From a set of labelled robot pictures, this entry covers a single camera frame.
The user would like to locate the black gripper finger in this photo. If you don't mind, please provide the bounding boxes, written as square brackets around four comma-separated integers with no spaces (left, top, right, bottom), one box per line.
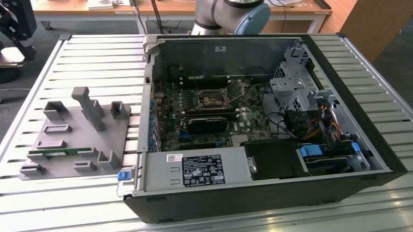
[16,36,38,61]

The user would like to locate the CPU socket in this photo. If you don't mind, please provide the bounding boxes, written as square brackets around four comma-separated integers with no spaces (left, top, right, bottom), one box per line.
[197,89,231,109]

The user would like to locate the black RAM slot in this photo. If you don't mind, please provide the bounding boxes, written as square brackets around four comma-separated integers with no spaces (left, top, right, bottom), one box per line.
[186,109,235,115]
[185,112,237,119]

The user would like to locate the dark round base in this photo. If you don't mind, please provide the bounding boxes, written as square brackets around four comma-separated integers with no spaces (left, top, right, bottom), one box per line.
[0,69,20,84]

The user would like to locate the white box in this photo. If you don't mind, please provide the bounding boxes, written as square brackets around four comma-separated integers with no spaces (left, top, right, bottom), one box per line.
[87,0,114,11]

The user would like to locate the grey parts rack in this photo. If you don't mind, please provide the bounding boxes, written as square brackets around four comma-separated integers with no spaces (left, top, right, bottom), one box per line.
[19,87,132,181]

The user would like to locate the wooden desk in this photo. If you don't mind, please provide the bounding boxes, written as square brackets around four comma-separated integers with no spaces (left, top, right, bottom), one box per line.
[32,0,333,34]

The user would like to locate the green RAM stick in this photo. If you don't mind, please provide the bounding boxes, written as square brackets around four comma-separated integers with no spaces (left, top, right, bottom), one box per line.
[28,147,92,156]

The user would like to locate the black case fan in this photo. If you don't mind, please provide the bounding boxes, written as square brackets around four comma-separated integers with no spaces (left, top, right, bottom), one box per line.
[167,63,186,84]

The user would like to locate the blue case latch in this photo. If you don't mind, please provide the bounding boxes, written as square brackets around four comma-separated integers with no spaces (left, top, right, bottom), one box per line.
[116,169,135,182]

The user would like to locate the silver power supply with label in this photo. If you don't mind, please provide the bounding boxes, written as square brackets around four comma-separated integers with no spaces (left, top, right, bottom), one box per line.
[140,146,253,192]

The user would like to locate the metal socket cover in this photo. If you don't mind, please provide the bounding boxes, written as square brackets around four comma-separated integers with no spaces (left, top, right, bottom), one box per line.
[227,77,253,89]

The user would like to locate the green motherboard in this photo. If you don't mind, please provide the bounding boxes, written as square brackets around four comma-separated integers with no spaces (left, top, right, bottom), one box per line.
[151,79,286,153]

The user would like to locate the small silver heatsink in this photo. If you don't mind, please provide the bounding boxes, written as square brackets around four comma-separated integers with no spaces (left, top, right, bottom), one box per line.
[231,134,250,147]

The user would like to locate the silver drive cage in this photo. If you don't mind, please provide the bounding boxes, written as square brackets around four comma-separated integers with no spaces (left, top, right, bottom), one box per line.
[269,45,334,115]

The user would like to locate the black plastic shroud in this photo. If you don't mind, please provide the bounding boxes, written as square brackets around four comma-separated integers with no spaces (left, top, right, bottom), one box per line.
[243,141,312,182]

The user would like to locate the black open PC case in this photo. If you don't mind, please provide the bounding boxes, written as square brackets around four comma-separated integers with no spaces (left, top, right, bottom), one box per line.
[122,33,408,224]

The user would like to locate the hard disk in blue carrier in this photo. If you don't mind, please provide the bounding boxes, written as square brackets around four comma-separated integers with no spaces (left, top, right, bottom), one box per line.
[298,142,353,175]

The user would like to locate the wooden cabinet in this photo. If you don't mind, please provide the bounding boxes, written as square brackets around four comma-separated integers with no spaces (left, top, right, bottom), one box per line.
[340,0,413,64]

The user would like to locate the black hanging cables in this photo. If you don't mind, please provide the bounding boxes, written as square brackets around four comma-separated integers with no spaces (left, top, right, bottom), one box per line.
[152,0,182,33]

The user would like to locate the black wire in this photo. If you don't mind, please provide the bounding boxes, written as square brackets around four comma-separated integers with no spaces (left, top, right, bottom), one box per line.
[262,111,300,140]

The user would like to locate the orange yellow wire bundle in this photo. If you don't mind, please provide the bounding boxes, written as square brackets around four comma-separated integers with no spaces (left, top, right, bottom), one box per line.
[302,103,344,141]

